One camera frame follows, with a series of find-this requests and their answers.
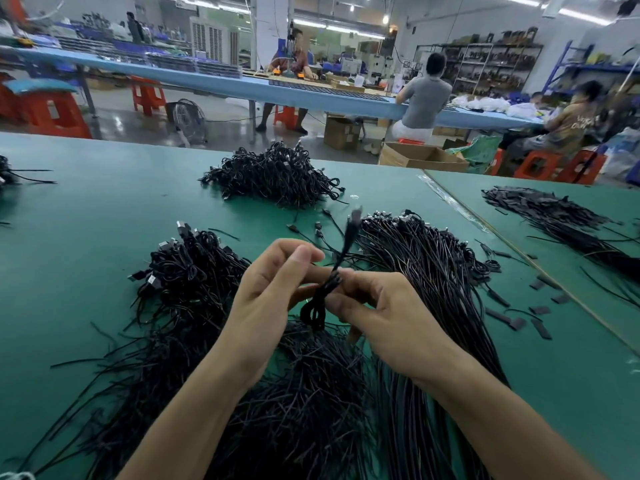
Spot small cluster of knotted cables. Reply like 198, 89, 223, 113
128, 221, 253, 326

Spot person's right forearm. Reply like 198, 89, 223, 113
435, 357, 606, 480

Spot heap of black cables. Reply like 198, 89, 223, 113
0, 157, 56, 191
199, 141, 344, 210

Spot red plastic stool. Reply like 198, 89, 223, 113
0, 73, 19, 124
131, 77, 167, 117
513, 149, 609, 186
274, 105, 299, 131

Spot small cardboard box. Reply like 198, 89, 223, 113
323, 115, 363, 151

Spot person's left hand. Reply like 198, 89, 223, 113
215, 239, 331, 386

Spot red stool with blue seat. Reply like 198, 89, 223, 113
5, 79, 93, 139

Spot open cardboard box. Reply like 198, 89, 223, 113
378, 143, 471, 173

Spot person's left forearm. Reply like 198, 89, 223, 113
118, 355, 266, 480

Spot person's right hand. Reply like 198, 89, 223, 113
322, 269, 471, 391

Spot pile of white bags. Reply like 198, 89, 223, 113
450, 93, 546, 119

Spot grey floor fan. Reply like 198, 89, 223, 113
166, 99, 209, 148

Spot green bag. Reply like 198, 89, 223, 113
455, 135, 504, 176

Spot scattered dark tie pieces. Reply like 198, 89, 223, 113
475, 237, 571, 341

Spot white pillar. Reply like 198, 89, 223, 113
252, 0, 289, 71

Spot spread of straight black cables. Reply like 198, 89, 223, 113
482, 185, 640, 284

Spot blue metal rack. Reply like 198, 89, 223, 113
542, 39, 640, 101

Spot pile of black cables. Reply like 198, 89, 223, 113
15, 223, 386, 480

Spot single black cable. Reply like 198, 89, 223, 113
298, 203, 365, 331

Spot metal storage shelf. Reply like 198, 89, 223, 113
415, 29, 546, 96

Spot bundle of long black cables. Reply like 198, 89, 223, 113
290, 207, 511, 480

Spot long blue workbench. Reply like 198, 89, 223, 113
0, 45, 546, 133

